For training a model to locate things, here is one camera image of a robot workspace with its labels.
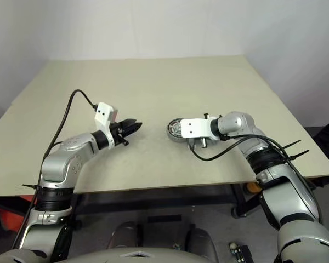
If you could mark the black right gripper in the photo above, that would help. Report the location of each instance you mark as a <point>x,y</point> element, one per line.
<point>200,142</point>

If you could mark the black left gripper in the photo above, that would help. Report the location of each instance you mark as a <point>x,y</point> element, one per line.
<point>118,131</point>

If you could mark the silver spoked rotor cover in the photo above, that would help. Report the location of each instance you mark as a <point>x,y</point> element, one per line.
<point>173,128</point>

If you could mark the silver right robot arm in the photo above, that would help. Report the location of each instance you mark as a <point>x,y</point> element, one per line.
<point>290,197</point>

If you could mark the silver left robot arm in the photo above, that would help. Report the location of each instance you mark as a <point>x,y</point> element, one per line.
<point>68,156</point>

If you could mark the orange round object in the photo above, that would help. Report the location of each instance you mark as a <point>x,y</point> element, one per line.
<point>252,188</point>

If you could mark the black caster wheel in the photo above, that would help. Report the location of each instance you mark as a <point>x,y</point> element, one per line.
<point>238,213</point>

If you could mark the dark rounded shape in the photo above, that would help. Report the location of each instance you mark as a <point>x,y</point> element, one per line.
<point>123,235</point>

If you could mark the black device with white knob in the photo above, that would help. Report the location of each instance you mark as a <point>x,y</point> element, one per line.
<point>242,256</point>

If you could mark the grey robot torso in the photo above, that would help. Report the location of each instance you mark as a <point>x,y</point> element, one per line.
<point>98,257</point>

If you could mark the orange plastic object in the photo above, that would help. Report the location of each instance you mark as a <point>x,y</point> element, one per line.
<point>8,219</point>

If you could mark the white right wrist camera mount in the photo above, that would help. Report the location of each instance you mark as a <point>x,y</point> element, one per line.
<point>194,128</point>

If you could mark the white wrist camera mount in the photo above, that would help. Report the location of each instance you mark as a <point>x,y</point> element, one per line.
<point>194,128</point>
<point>104,112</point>

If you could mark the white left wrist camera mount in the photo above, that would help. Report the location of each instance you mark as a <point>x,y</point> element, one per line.
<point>104,112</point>

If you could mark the black table frame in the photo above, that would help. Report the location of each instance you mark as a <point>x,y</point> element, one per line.
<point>153,197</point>

